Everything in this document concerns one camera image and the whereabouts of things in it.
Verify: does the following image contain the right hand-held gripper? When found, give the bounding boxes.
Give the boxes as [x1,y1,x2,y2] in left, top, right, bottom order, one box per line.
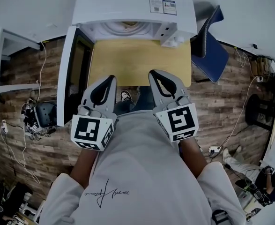
[148,69,200,143]

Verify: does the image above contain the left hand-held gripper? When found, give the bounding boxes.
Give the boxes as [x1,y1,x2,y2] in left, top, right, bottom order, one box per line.
[70,75,118,152]

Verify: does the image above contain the yellow plastic tray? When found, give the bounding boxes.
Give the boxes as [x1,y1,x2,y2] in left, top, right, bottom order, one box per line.
[121,21,138,29]

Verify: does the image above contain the white microwave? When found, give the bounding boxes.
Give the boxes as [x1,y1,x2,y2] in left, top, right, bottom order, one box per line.
[57,0,198,128]

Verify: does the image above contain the person's right forearm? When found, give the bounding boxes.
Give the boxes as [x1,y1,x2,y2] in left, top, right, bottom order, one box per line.
[178,138,208,180]

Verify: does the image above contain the person's left forearm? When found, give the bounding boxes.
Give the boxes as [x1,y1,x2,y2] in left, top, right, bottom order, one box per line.
[69,146,101,193]

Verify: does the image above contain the person's blue jeans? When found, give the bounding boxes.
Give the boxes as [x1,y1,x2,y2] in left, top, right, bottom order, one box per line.
[113,85,157,116]

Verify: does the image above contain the black and white sneaker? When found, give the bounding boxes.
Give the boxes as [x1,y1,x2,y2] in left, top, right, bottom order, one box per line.
[120,89,134,102]

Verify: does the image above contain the blue chair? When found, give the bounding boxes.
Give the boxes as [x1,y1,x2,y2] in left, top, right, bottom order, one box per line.
[190,4,230,84]

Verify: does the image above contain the pile of black tracker devices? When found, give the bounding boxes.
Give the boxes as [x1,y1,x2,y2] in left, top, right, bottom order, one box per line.
[22,103,41,135]

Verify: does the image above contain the white power strip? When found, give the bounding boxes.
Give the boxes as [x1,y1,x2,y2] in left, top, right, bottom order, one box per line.
[0,119,8,135]
[208,145,223,154]

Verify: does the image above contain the person's white t-shirt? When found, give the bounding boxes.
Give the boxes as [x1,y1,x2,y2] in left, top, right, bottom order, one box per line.
[39,109,247,225]

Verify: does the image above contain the black stool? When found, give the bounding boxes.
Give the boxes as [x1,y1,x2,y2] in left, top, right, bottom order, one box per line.
[245,93,275,129]

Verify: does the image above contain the black office chair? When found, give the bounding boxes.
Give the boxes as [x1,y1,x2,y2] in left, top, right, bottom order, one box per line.
[1,181,35,220]

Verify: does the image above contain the black belt pack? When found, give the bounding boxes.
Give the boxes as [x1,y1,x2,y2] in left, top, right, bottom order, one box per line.
[211,209,230,225]

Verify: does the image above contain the white power cable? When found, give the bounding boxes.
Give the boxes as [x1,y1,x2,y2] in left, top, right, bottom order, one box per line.
[36,40,47,98]
[218,75,262,150]
[0,130,41,185]

